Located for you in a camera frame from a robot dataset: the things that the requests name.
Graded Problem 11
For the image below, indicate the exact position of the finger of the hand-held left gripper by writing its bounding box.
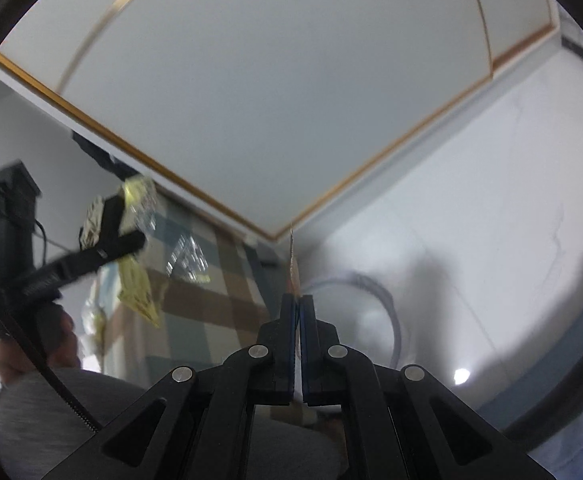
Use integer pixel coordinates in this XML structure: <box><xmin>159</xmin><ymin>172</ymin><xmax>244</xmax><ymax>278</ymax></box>
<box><xmin>78</xmin><ymin>191</ymin><xmax>128</xmax><ymax>255</ymax></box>
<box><xmin>96</xmin><ymin>229</ymin><xmax>148</xmax><ymax>266</ymax></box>

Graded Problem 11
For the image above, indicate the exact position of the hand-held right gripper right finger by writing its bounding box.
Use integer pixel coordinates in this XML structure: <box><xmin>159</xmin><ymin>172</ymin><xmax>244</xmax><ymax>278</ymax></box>
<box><xmin>300</xmin><ymin>295</ymin><xmax>557</xmax><ymax>480</ymax></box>

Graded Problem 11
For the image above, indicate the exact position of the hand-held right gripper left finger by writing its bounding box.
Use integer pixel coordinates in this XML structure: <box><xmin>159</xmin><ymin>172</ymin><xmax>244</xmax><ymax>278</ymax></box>
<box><xmin>41</xmin><ymin>294</ymin><xmax>301</xmax><ymax>480</ymax></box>

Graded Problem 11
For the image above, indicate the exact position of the yellow snack wrapper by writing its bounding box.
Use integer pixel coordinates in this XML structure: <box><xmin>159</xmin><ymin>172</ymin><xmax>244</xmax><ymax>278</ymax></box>
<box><xmin>116</xmin><ymin>176</ymin><xmax>164</xmax><ymax>331</ymax></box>

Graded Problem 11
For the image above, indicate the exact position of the thin brown wrapper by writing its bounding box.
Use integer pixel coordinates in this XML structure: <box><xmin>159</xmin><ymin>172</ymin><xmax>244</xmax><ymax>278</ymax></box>
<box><xmin>288</xmin><ymin>227</ymin><xmax>303</xmax><ymax>356</ymax></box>

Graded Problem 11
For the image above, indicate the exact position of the clear plastic wrapper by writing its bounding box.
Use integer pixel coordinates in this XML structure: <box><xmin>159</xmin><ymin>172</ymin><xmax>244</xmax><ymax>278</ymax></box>
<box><xmin>78</xmin><ymin>275</ymin><xmax>122</xmax><ymax>368</ymax></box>

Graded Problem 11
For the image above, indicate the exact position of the white round waste bin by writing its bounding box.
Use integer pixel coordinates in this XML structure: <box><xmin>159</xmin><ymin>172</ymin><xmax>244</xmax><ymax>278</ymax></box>
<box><xmin>299</xmin><ymin>269</ymin><xmax>405</xmax><ymax>378</ymax></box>

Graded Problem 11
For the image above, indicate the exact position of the person's left hand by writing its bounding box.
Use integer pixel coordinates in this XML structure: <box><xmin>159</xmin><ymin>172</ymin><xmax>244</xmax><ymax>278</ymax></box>
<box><xmin>0</xmin><ymin>305</ymin><xmax>84</xmax><ymax>387</ymax></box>

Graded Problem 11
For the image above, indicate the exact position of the plaid tablecloth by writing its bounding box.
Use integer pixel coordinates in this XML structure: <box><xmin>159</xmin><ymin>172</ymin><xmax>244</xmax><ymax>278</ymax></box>
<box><xmin>96</xmin><ymin>195</ymin><xmax>293</xmax><ymax>386</ymax></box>

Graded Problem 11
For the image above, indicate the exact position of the white wardrobe with gold trim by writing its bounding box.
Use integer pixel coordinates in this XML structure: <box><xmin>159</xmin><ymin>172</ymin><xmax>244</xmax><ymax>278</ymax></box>
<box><xmin>0</xmin><ymin>0</ymin><xmax>562</xmax><ymax>241</ymax></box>

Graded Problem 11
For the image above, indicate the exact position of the black cable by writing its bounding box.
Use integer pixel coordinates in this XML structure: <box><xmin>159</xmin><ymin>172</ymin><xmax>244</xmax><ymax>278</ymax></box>
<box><xmin>0</xmin><ymin>264</ymin><xmax>104</xmax><ymax>433</ymax></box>

